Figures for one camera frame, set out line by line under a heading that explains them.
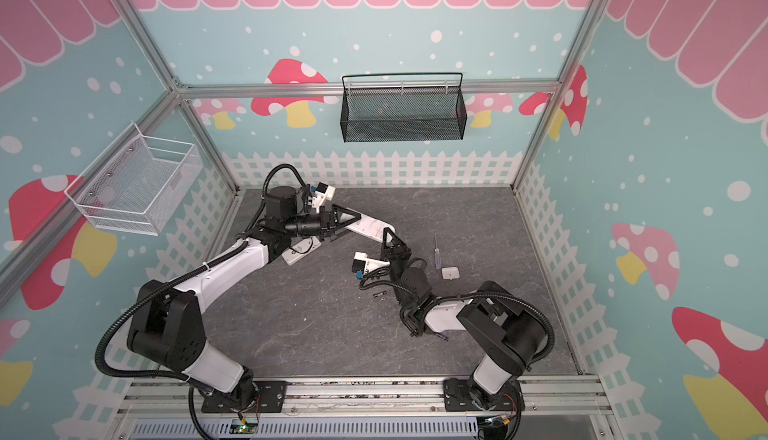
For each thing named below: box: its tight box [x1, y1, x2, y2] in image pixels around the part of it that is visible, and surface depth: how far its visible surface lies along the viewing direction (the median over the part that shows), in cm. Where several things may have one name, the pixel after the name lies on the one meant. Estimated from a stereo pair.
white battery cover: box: [441, 266, 460, 281], surface depth 98 cm
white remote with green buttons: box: [346, 208, 396, 244], surface depth 79 cm
